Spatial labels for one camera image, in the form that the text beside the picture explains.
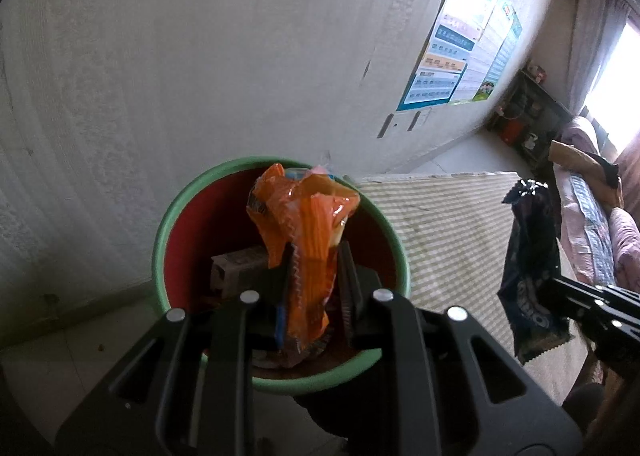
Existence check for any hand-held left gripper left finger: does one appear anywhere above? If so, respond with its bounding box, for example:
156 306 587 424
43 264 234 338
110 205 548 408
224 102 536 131
55 242 297 456

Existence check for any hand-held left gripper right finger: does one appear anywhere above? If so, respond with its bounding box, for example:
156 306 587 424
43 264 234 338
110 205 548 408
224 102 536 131
338 241 584 456

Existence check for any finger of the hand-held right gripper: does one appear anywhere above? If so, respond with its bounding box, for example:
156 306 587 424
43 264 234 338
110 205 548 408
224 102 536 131
551 275 640 373

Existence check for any white milk carton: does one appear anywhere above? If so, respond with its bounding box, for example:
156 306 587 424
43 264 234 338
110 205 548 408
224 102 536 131
210 246 271 300

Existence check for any orange snack bag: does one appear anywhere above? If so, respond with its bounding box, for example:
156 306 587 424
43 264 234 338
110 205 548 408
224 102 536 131
246 163 361 368

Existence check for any blue cookie wrapper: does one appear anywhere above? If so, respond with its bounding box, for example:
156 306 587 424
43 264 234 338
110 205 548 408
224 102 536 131
497 180 574 366

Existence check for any red bin with green rim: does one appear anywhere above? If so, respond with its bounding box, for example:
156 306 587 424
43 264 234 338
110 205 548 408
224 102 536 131
152 156 412 397

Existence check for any person's right forearm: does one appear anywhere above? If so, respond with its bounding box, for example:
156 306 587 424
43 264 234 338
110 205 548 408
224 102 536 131
585 366 640 456

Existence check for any large pink quilt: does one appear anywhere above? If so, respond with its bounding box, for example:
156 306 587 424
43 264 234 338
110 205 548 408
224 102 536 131
606 206 640 295

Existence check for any blue plaid bed blanket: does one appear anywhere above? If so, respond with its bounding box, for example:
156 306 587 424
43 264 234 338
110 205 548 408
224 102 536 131
567 171 622 288

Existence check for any pink bed sheet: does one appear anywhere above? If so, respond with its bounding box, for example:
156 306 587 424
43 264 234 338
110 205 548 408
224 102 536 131
557 171 587 283

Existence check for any checkered cloth table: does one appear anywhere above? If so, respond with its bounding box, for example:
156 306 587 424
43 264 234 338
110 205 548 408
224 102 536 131
352 171 601 405

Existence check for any black garment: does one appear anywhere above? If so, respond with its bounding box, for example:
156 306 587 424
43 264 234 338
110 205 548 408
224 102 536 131
590 153 621 190

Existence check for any pink curtain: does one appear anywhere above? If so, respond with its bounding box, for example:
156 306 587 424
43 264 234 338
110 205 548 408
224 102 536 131
615 126 640 178
565 0 632 118

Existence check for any brown cloth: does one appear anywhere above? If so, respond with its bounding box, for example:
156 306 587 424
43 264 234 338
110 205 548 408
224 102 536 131
549 140 624 208

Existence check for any rolled pink quilt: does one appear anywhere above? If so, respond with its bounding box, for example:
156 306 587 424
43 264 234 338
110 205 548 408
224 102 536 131
560 116 609 158

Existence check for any orange box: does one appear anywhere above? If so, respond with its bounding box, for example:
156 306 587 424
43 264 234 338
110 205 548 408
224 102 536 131
501 120 524 146

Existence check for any dark wooden desk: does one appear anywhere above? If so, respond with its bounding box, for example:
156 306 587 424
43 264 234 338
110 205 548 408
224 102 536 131
487 70 574 172

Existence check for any bright window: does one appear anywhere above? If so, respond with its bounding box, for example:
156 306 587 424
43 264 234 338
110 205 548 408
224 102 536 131
582 13 640 153

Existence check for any blue-bordered wall poster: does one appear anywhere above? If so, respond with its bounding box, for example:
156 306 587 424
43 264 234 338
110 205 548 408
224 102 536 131
396 0 483 113

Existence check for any white wall poster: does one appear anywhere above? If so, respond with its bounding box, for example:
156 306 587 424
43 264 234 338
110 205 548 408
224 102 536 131
450 6 506 105

